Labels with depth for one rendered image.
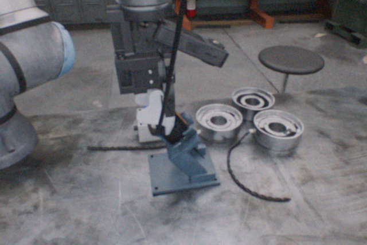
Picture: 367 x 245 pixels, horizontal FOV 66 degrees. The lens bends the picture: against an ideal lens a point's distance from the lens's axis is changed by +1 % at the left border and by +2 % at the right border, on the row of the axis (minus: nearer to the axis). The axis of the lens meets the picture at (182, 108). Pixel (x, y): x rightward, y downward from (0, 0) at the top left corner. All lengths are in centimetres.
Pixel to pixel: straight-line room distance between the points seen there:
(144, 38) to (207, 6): 411
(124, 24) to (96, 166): 32
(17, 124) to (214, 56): 43
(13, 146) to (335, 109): 76
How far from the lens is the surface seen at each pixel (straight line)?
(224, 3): 456
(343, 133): 75
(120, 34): 41
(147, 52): 40
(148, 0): 36
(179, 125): 48
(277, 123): 68
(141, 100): 49
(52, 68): 66
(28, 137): 68
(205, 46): 40
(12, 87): 63
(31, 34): 65
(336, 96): 90
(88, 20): 393
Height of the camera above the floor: 122
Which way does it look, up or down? 34 degrees down
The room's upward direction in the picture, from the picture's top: straight up
